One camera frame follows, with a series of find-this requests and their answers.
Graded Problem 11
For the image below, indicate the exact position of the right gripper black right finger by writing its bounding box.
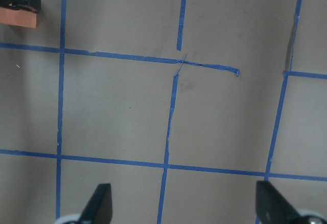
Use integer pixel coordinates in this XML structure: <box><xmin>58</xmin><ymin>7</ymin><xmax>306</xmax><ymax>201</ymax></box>
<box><xmin>255</xmin><ymin>180</ymin><xmax>327</xmax><ymax>224</ymax></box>

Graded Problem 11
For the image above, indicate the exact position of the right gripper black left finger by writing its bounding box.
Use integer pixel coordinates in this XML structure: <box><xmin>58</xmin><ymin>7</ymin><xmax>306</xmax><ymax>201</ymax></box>
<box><xmin>77</xmin><ymin>183</ymin><xmax>113</xmax><ymax>224</ymax></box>

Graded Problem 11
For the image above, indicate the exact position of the orange foam block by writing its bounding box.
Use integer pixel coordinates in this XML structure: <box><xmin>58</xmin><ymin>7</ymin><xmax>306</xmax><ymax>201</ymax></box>
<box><xmin>1</xmin><ymin>7</ymin><xmax>37</xmax><ymax>29</ymax></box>

